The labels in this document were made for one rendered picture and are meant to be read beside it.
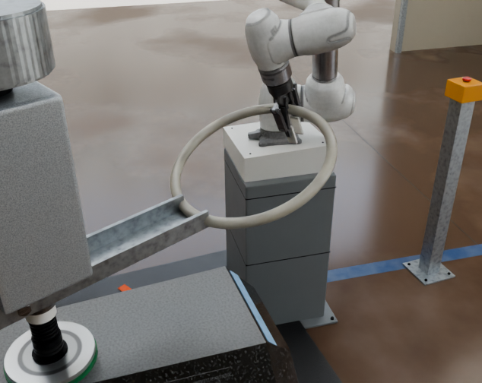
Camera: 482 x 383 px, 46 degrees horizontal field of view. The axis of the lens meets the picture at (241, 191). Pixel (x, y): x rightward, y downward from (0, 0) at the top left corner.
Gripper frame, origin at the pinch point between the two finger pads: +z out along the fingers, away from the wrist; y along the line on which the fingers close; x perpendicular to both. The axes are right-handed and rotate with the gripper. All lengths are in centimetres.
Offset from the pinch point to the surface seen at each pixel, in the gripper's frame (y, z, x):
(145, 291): 63, 11, -21
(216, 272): 46, 19, -9
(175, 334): 72, 9, -2
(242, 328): 61, 15, 12
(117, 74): -215, 178, -379
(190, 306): 61, 13, -6
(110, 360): 86, 3, -9
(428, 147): -208, 211, -41
